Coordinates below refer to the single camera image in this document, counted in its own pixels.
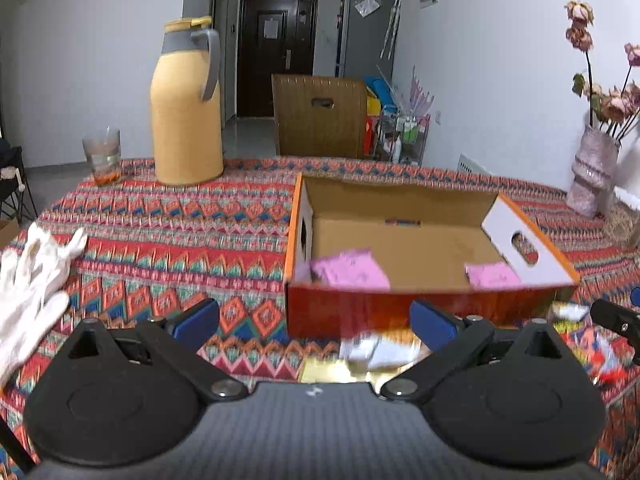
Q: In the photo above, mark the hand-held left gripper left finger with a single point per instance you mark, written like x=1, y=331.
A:
x=197, y=320

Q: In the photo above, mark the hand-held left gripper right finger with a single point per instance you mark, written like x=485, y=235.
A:
x=432, y=325

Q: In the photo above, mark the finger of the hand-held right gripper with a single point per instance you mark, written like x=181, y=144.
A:
x=636, y=296
x=617, y=317

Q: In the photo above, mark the red snack packet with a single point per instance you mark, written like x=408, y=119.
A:
x=600, y=355

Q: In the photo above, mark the small white snack packet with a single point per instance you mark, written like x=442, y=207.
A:
x=570, y=311

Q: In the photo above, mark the white biscuit packet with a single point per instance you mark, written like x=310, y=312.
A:
x=380, y=350

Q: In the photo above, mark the orange cardboard box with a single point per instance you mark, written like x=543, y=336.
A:
x=350, y=310

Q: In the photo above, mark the gold snack packet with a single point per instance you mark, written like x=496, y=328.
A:
x=325, y=371

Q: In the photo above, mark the clear jar of seeds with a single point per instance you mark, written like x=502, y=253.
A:
x=625, y=225

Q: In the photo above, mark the pink snack packet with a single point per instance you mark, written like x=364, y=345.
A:
x=492, y=276
x=350, y=270

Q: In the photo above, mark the patterned red tablecloth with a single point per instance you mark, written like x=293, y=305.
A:
x=150, y=240

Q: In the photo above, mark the pink textured vase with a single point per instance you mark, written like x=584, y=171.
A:
x=592, y=170

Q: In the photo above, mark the white cotton glove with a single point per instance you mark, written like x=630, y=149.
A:
x=25, y=330
x=45, y=260

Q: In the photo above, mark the drinking glass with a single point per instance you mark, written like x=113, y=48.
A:
x=102, y=157

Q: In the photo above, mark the red gift box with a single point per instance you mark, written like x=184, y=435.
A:
x=371, y=135

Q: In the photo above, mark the yellow thermos jug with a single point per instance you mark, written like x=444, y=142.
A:
x=185, y=110

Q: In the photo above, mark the wooden chair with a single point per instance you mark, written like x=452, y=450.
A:
x=320, y=130

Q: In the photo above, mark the yellow bag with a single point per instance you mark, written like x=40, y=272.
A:
x=374, y=105

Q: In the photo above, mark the pink clothes hangers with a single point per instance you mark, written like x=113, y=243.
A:
x=421, y=95

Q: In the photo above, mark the blue roll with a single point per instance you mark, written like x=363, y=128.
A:
x=379, y=92

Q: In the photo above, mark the black folding chair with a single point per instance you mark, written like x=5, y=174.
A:
x=10, y=160

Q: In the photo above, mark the dark brown door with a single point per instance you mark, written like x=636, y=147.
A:
x=260, y=75

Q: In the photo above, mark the dried rose bouquet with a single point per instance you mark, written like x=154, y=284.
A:
x=580, y=35

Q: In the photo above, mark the grey fridge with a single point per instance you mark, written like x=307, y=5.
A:
x=362, y=45

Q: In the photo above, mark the paper sheet on door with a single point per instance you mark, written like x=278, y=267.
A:
x=270, y=28

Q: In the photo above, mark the white umbrella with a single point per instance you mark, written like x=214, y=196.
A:
x=392, y=25

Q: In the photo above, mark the clear plastic bag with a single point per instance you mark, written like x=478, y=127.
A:
x=367, y=6

